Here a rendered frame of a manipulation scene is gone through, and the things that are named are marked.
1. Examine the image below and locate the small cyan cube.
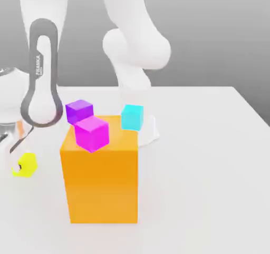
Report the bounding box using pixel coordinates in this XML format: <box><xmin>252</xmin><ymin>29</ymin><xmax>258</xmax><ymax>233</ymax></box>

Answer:
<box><xmin>121</xmin><ymin>104</ymin><xmax>144</xmax><ymax>132</ymax></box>

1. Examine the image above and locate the large orange box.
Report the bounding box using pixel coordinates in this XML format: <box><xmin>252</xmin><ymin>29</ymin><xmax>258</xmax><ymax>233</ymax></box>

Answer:
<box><xmin>60</xmin><ymin>114</ymin><xmax>139</xmax><ymax>224</ymax></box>

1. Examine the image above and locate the small yellow cube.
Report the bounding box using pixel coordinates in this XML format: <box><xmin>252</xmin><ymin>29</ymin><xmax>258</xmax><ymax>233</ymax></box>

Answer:
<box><xmin>12</xmin><ymin>152</ymin><xmax>38</xmax><ymax>178</ymax></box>

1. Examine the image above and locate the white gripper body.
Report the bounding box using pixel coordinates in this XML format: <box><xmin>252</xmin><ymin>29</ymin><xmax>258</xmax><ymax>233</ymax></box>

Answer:
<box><xmin>8</xmin><ymin>125</ymin><xmax>36</xmax><ymax>161</ymax></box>

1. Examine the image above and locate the small purple cube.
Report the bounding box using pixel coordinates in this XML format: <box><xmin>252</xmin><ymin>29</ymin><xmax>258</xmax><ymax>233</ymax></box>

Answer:
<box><xmin>65</xmin><ymin>99</ymin><xmax>94</xmax><ymax>125</ymax></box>

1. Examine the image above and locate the small magenta cube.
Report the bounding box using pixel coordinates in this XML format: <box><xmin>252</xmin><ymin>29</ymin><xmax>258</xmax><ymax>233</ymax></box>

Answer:
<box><xmin>74</xmin><ymin>115</ymin><xmax>110</xmax><ymax>153</ymax></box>

